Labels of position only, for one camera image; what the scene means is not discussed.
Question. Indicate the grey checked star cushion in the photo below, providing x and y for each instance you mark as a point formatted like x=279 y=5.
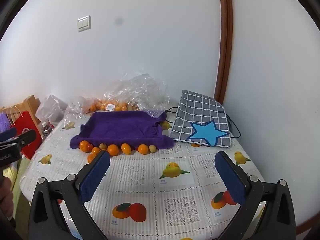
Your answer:
x=200 y=120

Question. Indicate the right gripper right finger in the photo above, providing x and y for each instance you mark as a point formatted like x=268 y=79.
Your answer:
x=277 y=220

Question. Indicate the person's left hand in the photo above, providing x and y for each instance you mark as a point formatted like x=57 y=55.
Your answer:
x=6 y=198

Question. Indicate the orange mandarin one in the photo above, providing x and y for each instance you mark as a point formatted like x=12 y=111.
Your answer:
x=85 y=146

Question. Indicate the white plastic bag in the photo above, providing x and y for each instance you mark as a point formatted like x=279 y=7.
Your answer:
x=51 y=109

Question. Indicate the purple towel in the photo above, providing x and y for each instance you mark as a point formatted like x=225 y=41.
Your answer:
x=131 y=127

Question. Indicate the white wall switch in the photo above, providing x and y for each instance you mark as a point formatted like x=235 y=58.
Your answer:
x=84 y=23

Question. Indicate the cardboard box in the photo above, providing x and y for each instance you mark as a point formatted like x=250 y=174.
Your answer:
x=30 y=104

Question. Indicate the oval orange kumquat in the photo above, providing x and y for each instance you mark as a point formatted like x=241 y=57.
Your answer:
x=126 y=149

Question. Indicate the small clear plastic bag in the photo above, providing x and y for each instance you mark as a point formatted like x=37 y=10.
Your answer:
x=76 y=109

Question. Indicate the orange mandarin three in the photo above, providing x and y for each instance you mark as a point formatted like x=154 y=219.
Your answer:
x=113 y=150

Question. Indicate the orange mandarin two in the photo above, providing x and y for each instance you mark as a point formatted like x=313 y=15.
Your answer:
x=95 y=150

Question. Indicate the brown door frame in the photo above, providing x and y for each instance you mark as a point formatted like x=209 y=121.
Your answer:
x=226 y=44

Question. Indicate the clear plastic fruit bag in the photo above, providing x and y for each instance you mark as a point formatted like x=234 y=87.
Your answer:
x=138 y=93

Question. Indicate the orange mandarin four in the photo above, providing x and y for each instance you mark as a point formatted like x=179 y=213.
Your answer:
x=143 y=149

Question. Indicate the red paper gift bag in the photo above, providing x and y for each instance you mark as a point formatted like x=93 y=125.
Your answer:
x=31 y=137

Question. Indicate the small pale longan fruit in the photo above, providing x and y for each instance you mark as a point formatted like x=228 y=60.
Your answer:
x=103 y=146

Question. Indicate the pale longan fruit two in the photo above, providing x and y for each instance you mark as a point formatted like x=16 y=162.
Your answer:
x=152 y=148

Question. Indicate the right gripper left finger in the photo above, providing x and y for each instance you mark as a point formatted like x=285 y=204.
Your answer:
x=46 y=218

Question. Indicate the orange mandarin five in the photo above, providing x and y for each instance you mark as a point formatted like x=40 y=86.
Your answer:
x=91 y=157

